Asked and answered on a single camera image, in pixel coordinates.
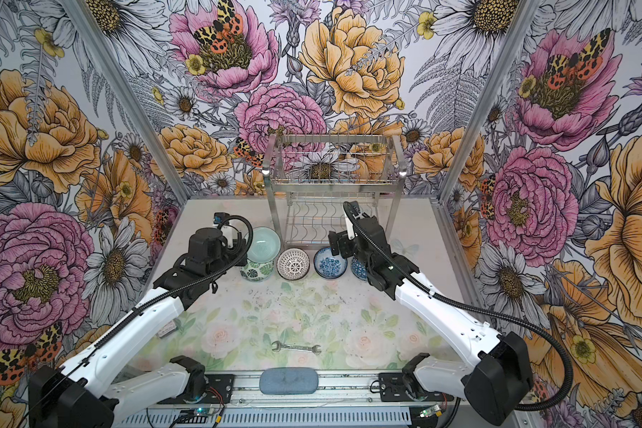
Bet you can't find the blue floral porcelain bowl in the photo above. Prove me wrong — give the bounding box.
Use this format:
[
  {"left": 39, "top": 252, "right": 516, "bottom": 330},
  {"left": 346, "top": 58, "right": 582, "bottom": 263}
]
[{"left": 313, "top": 247, "right": 348, "bottom": 280}]

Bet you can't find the mint green glazed bowl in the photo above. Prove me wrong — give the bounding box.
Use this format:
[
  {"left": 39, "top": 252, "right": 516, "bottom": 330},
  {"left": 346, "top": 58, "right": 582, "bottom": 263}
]
[{"left": 247, "top": 226, "right": 281, "bottom": 263}]

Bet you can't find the white maroon triangle bowl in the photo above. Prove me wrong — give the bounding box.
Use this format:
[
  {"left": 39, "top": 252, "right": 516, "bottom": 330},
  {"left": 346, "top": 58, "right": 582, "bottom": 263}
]
[{"left": 276, "top": 248, "right": 311, "bottom": 281}]

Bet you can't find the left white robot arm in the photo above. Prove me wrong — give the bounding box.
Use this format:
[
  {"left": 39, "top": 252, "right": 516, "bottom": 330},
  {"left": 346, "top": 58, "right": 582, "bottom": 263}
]
[{"left": 20, "top": 212, "right": 254, "bottom": 427}]

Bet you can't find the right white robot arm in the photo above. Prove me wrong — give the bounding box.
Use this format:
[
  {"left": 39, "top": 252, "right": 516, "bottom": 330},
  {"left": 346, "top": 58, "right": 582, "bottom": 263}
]
[{"left": 328, "top": 202, "right": 533, "bottom": 426}]

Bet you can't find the steel two-tier dish rack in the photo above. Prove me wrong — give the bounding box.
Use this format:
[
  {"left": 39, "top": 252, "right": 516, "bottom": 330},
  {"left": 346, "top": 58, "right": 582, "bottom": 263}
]
[{"left": 261, "top": 134, "right": 408, "bottom": 250}]

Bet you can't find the blue triangle pattern bowl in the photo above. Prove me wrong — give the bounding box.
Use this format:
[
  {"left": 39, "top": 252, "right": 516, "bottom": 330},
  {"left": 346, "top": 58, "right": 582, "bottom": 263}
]
[{"left": 351, "top": 258, "right": 367, "bottom": 282}]

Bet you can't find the green leaf pattern bowl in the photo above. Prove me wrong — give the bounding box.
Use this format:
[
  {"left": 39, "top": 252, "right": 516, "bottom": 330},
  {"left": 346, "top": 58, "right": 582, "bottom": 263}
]
[{"left": 240, "top": 260, "right": 275, "bottom": 283}]

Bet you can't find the small white square clock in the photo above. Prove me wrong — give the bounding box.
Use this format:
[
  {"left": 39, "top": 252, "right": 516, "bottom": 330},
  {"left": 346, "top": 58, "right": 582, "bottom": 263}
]
[{"left": 156, "top": 321, "right": 178, "bottom": 339}]

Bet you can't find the steel open-end wrench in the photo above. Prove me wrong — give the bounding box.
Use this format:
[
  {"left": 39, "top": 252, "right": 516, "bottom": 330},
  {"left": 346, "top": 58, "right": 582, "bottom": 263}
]
[{"left": 271, "top": 341, "right": 322, "bottom": 355}]

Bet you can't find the blue grey oval sponge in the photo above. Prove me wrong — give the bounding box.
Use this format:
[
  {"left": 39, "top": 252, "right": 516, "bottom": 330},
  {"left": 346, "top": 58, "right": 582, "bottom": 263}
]
[{"left": 259, "top": 367, "right": 319, "bottom": 395}]

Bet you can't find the left black corrugated cable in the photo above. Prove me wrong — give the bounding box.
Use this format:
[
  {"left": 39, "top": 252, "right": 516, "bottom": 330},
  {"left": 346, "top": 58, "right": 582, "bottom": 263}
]
[{"left": 15, "top": 215, "right": 255, "bottom": 424}]

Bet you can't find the black corrugated cable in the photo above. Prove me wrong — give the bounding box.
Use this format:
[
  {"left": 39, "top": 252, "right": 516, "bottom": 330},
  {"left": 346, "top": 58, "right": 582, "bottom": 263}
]
[
  {"left": 342, "top": 200, "right": 574, "bottom": 412},
  {"left": 15, "top": 215, "right": 255, "bottom": 424}
]

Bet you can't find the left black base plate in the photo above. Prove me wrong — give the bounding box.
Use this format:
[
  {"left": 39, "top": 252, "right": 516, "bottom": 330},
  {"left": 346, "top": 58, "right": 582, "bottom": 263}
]
[{"left": 160, "top": 374, "right": 235, "bottom": 405}]

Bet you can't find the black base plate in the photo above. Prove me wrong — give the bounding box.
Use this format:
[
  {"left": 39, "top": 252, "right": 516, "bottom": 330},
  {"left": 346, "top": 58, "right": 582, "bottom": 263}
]
[
  {"left": 370, "top": 372, "right": 454, "bottom": 402},
  {"left": 160, "top": 374, "right": 235, "bottom": 405}
]

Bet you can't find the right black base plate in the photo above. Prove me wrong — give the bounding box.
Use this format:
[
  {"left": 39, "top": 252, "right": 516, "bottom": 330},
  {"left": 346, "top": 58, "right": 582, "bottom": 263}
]
[{"left": 370, "top": 372, "right": 454, "bottom": 402}]

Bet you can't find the aluminium front rail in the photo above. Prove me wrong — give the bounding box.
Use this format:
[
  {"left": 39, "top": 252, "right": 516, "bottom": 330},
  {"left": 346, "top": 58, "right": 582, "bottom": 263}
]
[{"left": 86, "top": 361, "right": 468, "bottom": 418}]

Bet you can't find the white vented cable duct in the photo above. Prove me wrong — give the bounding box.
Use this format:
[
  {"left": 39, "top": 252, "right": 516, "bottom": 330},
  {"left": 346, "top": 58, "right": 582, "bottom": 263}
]
[{"left": 115, "top": 407, "right": 412, "bottom": 427}]

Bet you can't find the right black corrugated cable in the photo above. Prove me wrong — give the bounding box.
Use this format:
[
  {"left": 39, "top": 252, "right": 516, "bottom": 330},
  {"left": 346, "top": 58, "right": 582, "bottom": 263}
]
[{"left": 342, "top": 200, "right": 574, "bottom": 412}]

